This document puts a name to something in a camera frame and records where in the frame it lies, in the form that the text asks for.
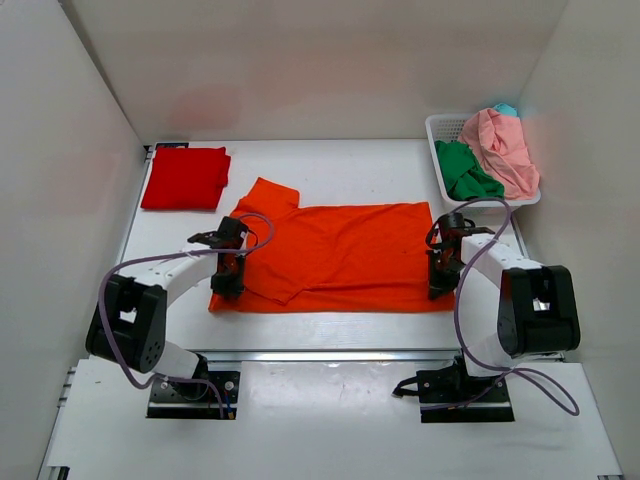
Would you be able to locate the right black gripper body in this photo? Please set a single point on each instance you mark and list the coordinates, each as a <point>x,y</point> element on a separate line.
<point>443,270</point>

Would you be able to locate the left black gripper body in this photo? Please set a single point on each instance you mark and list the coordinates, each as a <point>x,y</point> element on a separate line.
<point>230,277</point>

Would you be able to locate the orange t shirt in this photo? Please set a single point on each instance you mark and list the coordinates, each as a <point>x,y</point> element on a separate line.
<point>352,258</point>

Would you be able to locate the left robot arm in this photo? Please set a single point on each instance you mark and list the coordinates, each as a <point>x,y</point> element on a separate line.
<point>129,324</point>

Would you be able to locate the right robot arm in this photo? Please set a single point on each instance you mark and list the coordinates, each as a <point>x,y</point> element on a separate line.
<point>537,312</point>

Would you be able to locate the green t shirt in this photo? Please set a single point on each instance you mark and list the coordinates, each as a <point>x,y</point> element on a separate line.
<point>463,177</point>

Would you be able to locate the folded red t shirt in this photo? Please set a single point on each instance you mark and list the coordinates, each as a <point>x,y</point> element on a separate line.
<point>190,179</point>

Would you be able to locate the pink t shirt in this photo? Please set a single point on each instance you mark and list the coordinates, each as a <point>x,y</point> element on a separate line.
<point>497,141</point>

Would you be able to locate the teal cloth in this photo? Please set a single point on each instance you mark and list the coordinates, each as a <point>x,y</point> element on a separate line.
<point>506,109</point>

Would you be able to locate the aluminium rail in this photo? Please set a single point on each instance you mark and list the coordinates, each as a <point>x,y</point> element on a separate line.
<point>331,355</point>

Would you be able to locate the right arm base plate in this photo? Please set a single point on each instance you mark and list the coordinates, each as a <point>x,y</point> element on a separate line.
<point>450,395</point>

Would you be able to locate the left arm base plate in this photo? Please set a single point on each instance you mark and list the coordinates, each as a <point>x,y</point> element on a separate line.
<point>171,400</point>

